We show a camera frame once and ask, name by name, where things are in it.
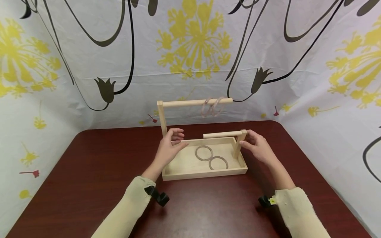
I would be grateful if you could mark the person's left hand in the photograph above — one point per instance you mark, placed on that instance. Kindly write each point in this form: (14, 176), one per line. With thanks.
(167, 150)

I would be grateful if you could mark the person's right hand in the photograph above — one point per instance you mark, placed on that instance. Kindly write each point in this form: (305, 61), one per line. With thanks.
(261, 148)

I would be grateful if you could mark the person's right thumb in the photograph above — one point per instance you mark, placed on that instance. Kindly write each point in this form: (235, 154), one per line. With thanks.
(245, 144)

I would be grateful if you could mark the person's left fingers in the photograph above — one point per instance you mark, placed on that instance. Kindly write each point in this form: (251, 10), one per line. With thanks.
(177, 134)

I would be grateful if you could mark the person's left thumb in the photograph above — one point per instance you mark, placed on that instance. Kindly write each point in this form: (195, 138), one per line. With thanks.
(181, 144)

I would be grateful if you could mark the person's right index finger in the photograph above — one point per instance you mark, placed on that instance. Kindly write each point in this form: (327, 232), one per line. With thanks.
(251, 134)

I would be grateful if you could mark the wooden tray stand with rods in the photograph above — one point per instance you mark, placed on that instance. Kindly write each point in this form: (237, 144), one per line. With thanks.
(190, 167)

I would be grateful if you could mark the person's right forearm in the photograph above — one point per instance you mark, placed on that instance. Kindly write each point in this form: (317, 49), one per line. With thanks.
(297, 211)

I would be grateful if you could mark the person's left forearm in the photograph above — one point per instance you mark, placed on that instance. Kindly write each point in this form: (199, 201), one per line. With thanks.
(128, 208)

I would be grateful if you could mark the black wrist band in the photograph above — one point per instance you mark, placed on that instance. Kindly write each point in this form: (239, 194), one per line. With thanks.
(159, 196)
(264, 201)

